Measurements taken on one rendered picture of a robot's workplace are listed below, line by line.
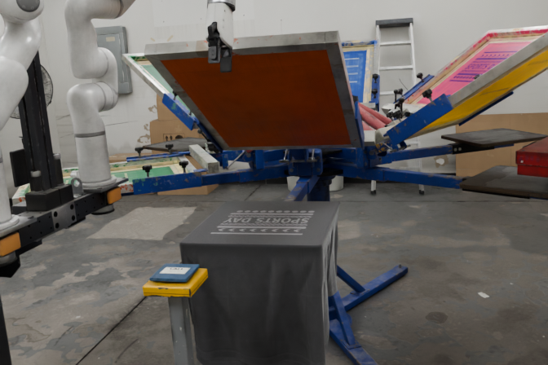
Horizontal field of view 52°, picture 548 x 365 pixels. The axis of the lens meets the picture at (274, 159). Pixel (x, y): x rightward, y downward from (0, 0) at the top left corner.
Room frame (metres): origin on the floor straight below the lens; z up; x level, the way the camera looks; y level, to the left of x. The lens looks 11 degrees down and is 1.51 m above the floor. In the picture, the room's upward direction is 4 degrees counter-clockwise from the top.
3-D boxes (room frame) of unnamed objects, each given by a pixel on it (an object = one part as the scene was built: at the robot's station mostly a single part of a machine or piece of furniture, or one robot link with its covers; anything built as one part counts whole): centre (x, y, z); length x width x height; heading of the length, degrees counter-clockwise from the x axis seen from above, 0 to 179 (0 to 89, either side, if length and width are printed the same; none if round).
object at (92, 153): (1.75, 0.58, 1.21); 0.16 x 0.13 x 0.15; 72
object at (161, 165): (2.67, 0.64, 1.05); 1.08 x 0.61 x 0.23; 106
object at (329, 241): (1.80, -0.16, 0.74); 0.46 x 0.04 x 0.42; 166
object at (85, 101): (1.76, 0.57, 1.37); 0.13 x 0.10 x 0.16; 157
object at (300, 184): (2.32, -0.08, 0.89); 1.24 x 0.06 x 0.06; 166
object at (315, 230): (1.84, 0.04, 0.95); 0.48 x 0.44 x 0.01; 166
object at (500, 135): (3.11, -0.87, 0.91); 1.34 x 0.40 x 0.08; 106
